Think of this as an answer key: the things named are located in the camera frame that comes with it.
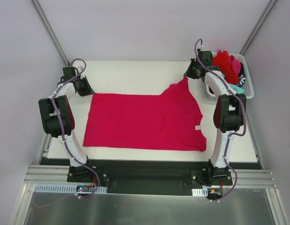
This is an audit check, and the magenta pink t shirt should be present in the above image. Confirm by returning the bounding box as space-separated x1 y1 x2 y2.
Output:
83 77 207 152

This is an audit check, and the white plastic laundry basket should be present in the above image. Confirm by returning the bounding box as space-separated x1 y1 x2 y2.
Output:
206 53 254 101

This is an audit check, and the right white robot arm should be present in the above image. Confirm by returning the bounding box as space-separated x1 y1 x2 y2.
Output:
185 48 246 187

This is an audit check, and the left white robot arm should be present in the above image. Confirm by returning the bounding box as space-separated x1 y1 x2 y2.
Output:
38 66 95 182

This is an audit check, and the red t shirt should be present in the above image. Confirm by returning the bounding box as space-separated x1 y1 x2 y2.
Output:
212 50 238 85

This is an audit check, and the black white patterned garment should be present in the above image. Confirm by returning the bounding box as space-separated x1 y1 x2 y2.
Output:
237 73 246 87

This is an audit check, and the teal t shirt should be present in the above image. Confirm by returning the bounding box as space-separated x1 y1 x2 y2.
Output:
229 84 245 94

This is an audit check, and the right aluminium frame post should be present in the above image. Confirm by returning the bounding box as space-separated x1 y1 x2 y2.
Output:
239 0 279 55

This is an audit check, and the aluminium frame post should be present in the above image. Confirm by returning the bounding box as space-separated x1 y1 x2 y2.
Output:
239 0 279 55
30 0 70 66

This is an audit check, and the left aluminium frame post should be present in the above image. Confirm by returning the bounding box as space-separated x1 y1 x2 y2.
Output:
30 0 70 66

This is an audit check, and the aluminium front rail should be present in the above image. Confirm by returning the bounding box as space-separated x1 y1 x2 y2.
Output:
24 165 278 189

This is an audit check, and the left white cable duct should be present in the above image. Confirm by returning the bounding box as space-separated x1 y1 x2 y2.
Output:
34 184 107 194

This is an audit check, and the white cable duct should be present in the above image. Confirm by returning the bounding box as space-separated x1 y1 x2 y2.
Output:
191 186 224 197
34 184 107 194

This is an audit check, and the right white cable duct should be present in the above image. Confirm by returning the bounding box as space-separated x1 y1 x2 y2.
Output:
191 186 224 197

